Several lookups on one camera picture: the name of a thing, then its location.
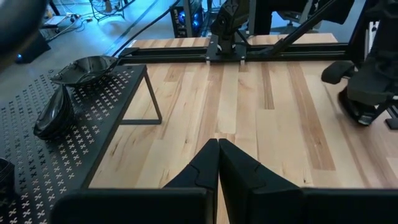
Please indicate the black aluminium table frame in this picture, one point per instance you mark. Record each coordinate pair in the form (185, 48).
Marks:
(174, 53)

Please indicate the white power strip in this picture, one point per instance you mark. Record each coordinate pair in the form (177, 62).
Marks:
(56, 21)

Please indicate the black square bowl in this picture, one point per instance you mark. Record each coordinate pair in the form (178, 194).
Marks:
(87, 67)

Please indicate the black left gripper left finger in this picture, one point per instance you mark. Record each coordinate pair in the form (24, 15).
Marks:
(186, 202)

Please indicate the black perforated metal shelf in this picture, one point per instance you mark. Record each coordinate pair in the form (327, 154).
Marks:
(93, 105)

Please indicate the black teardrop-shaped mini plate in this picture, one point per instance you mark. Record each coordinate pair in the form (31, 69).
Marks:
(70, 115)
(51, 113)

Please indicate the black computer tower blue lights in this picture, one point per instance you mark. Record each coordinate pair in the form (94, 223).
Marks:
(186, 25)

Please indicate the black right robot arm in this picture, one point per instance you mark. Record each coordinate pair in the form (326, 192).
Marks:
(230, 18)

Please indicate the black floor box blue light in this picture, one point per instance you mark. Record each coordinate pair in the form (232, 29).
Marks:
(34, 49)

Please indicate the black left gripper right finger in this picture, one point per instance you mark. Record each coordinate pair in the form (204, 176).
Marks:
(255, 199)

